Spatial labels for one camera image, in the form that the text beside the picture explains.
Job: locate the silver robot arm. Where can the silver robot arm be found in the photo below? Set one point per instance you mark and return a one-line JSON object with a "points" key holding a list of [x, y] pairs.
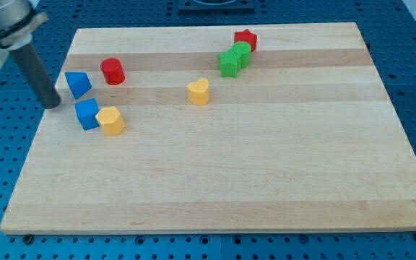
{"points": [[18, 21]]}

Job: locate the green star block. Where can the green star block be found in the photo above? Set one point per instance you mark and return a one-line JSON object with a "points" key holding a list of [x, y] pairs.
{"points": [[229, 63]]}

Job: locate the red star block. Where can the red star block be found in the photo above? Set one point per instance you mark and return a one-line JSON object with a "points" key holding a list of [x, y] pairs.
{"points": [[248, 37]]}

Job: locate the yellow heart block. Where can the yellow heart block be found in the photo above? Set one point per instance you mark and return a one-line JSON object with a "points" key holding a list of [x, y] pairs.
{"points": [[198, 91]]}

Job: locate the wooden board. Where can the wooden board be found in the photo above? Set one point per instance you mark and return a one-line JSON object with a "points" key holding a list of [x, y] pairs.
{"points": [[304, 140]]}

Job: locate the green cylinder block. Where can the green cylinder block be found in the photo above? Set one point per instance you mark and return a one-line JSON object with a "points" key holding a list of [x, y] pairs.
{"points": [[244, 50]]}

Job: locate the yellow hexagon block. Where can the yellow hexagon block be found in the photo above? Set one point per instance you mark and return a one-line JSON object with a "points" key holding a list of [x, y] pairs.
{"points": [[111, 121]]}

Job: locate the red cylinder block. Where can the red cylinder block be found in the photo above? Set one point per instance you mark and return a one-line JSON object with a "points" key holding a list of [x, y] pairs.
{"points": [[112, 71]]}

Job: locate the blue cube block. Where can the blue cube block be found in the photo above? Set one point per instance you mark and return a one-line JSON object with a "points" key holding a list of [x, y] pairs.
{"points": [[86, 111]]}

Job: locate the blue triangular prism block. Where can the blue triangular prism block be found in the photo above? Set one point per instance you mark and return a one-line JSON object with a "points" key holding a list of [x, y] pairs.
{"points": [[78, 83]]}

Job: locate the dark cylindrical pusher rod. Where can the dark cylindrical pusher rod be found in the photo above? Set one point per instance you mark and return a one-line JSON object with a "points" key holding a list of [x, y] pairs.
{"points": [[32, 68]]}

